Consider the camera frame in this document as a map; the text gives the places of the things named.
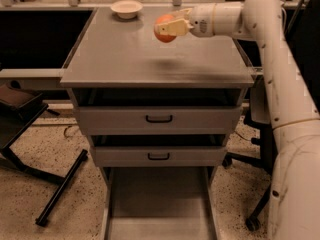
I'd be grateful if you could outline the bottom grey open drawer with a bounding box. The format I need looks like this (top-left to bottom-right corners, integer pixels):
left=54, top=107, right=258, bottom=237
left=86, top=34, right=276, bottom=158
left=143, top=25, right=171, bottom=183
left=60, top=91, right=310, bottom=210
left=99, top=167, right=220, bottom=240

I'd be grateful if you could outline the white ceramic bowl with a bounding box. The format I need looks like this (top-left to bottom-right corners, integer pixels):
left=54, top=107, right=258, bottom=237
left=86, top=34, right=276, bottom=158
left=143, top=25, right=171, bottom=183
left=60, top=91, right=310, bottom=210
left=111, top=0, right=143, bottom=20

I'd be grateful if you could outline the orange fruit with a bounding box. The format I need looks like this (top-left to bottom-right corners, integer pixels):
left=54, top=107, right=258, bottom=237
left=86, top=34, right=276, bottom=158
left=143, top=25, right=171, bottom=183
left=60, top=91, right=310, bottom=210
left=154, top=14, right=176, bottom=43

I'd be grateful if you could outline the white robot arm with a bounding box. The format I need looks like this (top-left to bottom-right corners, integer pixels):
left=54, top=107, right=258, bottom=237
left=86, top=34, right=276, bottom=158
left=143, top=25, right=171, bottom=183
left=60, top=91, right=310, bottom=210
left=154, top=0, right=320, bottom=240

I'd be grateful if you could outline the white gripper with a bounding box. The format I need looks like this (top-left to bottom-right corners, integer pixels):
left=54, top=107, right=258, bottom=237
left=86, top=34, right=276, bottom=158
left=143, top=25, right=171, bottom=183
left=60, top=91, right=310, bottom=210
left=155, top=4, right=215, bottom=38

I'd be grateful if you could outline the black stand with tray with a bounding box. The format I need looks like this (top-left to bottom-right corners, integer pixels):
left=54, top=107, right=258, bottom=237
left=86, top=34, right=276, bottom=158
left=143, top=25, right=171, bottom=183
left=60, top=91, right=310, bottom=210
left=0, top=83, right=89, bottom=228

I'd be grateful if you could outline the top grey drawer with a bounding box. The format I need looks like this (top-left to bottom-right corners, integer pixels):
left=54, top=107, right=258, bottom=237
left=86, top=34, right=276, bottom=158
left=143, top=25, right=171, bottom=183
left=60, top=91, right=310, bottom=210
left=74, top=107, right=242, bottom=135

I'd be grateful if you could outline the black office chair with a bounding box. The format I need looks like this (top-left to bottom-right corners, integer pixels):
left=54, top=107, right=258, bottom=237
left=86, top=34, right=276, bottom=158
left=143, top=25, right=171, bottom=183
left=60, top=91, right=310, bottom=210
left=222, top=80, right=279, bottom=232

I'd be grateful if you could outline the grey drawer cabinet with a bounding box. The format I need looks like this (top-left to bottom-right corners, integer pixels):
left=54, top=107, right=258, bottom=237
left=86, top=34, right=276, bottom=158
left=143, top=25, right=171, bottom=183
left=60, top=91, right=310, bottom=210
left=59, top=5, right=255, bottom=240

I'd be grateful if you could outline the middle grey drawer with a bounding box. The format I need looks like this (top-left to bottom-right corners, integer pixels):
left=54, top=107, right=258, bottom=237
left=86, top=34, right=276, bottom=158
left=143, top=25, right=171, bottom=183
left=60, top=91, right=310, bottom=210
left=90, top=146, right=226, bottom=167

